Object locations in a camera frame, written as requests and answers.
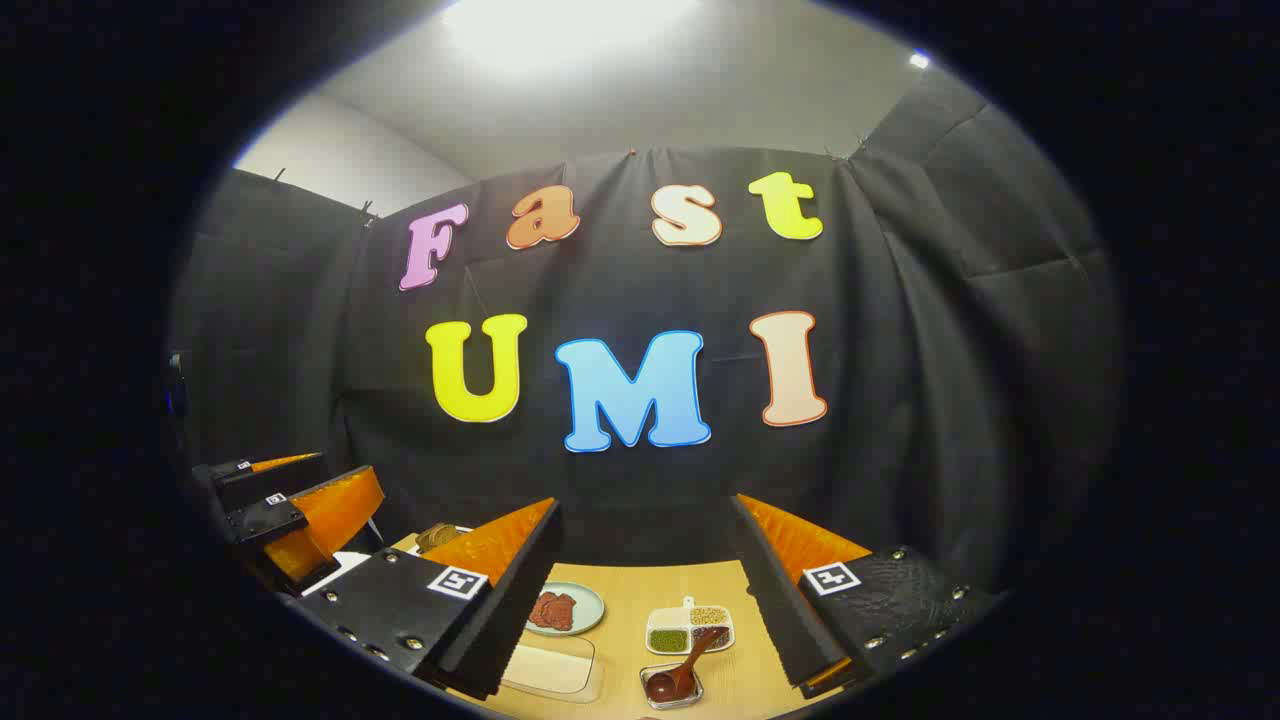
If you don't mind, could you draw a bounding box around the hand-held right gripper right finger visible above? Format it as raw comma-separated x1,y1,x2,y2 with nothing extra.
728,493,1006,699

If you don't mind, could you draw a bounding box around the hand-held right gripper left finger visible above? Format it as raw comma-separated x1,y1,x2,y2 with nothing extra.
283,497,563,701

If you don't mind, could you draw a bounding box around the white divided rice and bean dish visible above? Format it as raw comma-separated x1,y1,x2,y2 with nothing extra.
645,597,736,656

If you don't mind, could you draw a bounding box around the dark brown wooden spoon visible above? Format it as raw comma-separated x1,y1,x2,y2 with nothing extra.
645,627,723,703

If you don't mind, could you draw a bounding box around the brown meat piece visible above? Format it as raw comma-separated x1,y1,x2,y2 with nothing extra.
528,591,578,631

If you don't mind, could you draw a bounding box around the clear rectangular tray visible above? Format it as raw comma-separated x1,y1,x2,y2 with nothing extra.
500,632,606,704

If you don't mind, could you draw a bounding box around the pale green plate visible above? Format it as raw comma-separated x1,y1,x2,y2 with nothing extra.
525,582,606,638

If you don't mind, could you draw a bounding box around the black backdrop cloth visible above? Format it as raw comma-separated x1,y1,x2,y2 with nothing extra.
165,70,1126,601

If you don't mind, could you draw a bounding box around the large ceiling light panel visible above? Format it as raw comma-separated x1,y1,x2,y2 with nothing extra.
440,0,701,71

